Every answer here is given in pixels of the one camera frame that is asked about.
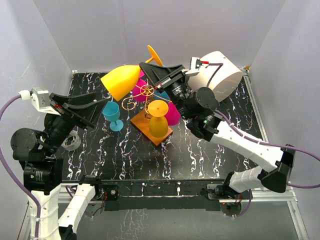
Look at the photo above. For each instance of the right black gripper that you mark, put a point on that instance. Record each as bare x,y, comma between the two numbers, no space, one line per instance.
159,75

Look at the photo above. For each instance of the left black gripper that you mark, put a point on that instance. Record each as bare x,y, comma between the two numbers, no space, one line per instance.
81,114

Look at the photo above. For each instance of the blue wine glass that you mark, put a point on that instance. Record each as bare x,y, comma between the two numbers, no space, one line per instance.
111,113
160,95

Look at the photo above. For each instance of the pink wine glass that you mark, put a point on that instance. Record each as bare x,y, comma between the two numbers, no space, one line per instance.
172,116
137,90

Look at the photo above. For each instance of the yellow wine glass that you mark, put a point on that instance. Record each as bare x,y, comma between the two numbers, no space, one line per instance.
158,124
121,80

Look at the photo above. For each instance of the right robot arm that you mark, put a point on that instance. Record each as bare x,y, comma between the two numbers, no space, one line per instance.
198,105

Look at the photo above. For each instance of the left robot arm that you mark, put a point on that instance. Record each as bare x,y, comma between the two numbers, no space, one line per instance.
42,172

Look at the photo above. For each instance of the clear tape roll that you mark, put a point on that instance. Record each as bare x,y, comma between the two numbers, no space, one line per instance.
72,142

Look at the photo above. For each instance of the white cylindrical container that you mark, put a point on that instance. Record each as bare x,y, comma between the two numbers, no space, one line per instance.
220,75

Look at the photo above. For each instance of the gold wire glass rack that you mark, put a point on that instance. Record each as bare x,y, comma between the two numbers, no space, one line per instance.
142,119

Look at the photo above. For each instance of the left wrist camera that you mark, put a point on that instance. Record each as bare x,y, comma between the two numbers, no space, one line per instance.
39,99

